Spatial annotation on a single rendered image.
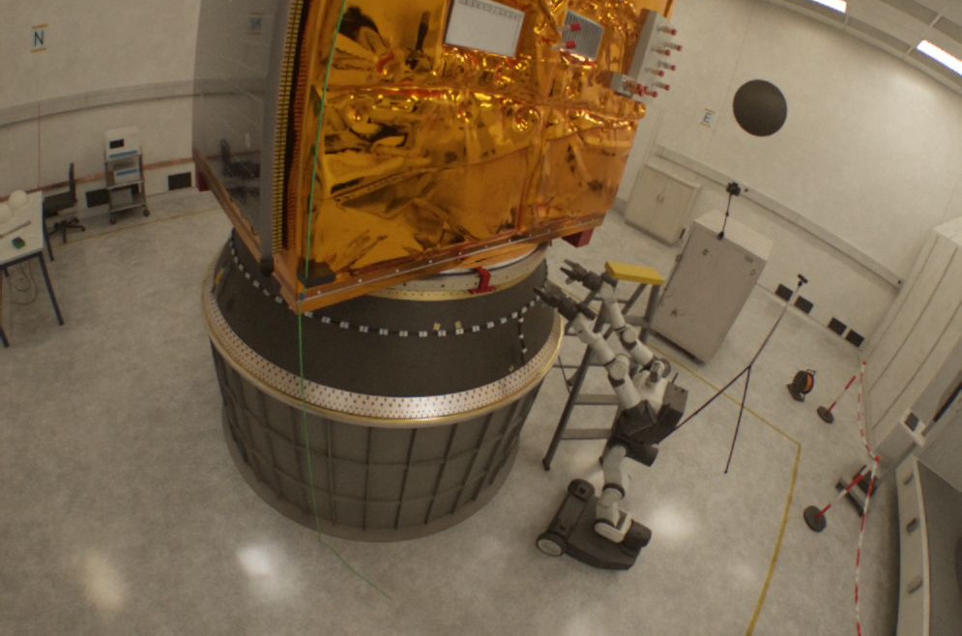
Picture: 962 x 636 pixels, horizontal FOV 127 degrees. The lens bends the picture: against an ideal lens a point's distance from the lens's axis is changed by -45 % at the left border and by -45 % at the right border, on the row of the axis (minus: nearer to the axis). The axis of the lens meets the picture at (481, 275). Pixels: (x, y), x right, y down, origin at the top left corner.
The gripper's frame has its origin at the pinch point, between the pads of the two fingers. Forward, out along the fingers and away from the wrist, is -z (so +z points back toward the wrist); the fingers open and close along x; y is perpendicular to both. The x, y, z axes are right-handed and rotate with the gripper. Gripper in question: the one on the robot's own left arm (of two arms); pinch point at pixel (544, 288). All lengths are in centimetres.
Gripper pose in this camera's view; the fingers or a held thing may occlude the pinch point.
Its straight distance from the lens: 195.1
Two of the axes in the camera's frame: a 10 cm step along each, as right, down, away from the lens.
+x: -6.1, 2.7, -7.4
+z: 7.1, 6.1, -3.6
